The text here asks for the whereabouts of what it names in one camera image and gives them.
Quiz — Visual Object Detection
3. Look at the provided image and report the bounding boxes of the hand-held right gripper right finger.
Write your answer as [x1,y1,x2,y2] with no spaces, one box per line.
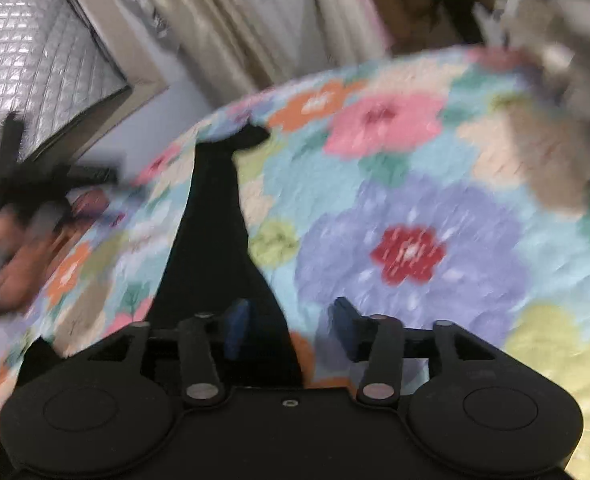
[329,297,496,405]

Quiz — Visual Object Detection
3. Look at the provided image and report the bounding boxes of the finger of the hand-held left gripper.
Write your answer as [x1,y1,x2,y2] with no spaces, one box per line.
[0,112,24,213]
[24,164,122,207]

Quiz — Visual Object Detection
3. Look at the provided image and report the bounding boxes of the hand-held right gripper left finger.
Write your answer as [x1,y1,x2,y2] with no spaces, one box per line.
[89,299,251,407]

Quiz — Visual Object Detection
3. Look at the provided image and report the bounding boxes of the black pants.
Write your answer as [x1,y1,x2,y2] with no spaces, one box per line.
[20,124,306,392]

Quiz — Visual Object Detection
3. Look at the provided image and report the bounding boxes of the stack of folded clothes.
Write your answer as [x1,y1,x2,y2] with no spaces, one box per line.
[475,0,590,213]

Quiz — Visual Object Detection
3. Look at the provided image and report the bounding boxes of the person's left hand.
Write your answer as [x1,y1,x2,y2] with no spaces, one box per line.
[0,209,82,317]

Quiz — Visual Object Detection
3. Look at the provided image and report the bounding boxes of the silver quilted panel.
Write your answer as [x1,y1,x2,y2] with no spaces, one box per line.
[0,0,132,221]

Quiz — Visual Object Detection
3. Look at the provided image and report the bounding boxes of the floral bedspread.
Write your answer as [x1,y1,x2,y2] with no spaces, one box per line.
[0,45,590,480]

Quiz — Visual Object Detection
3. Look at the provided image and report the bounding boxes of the beige curtain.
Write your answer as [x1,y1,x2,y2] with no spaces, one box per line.
[150,0,392,107]

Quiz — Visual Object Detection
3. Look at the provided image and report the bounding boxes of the brown hanging garment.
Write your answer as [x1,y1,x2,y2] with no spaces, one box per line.
[390,0,456,47]

